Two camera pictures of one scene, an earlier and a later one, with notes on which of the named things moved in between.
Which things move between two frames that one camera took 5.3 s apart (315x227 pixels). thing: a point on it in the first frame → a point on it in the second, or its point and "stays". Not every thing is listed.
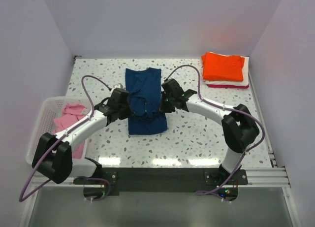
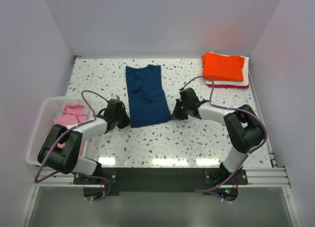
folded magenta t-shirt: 228,86 stays
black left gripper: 129,113 → 127,121
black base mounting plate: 164,181 stays
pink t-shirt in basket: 72,113 stays
